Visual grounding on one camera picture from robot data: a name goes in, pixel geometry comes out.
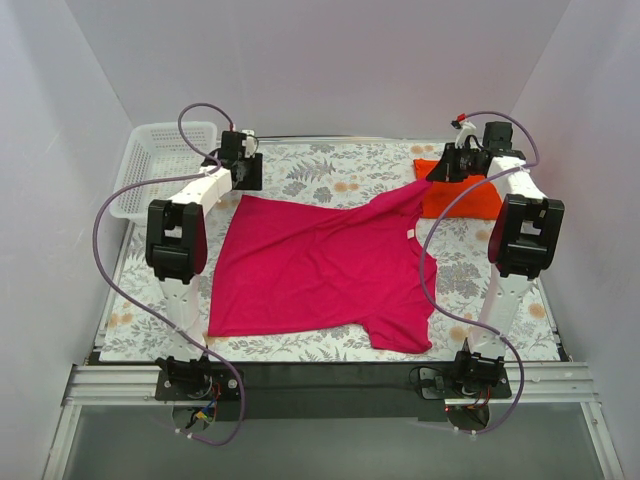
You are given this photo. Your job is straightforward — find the white plastic basket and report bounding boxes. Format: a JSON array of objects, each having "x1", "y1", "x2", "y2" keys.
[{"x1": 109, "y1": 122, "x2": 202, "y2": 225}]

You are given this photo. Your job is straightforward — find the magenta t-shirt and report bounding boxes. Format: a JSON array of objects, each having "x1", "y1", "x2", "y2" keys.
[{"x1": 208, "y1": 180, "x2": 437, "y2": 354}]

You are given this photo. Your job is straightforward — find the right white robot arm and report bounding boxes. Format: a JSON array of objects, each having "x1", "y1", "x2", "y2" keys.
[{"x1": 419, "y1": 114, "x2": 565, "y2": 398}]

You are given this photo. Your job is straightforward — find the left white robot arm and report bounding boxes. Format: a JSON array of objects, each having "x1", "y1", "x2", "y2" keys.
[{"x1": 146, "y1": 130, "x2": 263, "y2": 400}]

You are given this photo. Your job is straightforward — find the folded orange t-shirt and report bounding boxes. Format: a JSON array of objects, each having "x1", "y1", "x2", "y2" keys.
[{"x1": 413, "y1": 158, "x2": 502, "y2": 220}]

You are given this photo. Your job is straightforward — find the floral table mat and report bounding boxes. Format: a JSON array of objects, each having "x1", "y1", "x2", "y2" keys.
[{"x1": 96, "y1": 138, "x2": 559, "y2": 363}]

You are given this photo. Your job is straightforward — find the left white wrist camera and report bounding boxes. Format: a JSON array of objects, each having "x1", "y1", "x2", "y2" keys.
[{"x1": 235, "y1": 130, "x2": 259, "y2": 157}]

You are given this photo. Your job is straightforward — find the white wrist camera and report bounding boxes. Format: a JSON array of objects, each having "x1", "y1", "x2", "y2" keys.
[
  {"x1": 235, "y1": 130, "x2": 259, "y2": 157},
  {"x1": 451, "y1": 114, "x2": 477, "y2": 148}
]

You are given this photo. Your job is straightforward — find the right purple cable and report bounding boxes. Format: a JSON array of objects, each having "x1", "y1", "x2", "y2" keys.
[{"x1": 418, "y1": 110, "x2": 541, "y2": 435}]

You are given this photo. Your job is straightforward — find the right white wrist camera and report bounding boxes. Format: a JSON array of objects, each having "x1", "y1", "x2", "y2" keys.
[{"x1": 451, "y1": 114, "x2": 477, "y2": 148}]

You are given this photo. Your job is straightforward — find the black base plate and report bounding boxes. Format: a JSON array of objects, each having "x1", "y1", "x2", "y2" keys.
[{"x1": 155, "y1": 357, "x2": 513, "y2": 423}]

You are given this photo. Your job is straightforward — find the aluminium frame rail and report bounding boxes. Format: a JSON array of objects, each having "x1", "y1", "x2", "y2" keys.
[{"x1": 45, "y1": 362, "x2": 625, "y2": 479}]

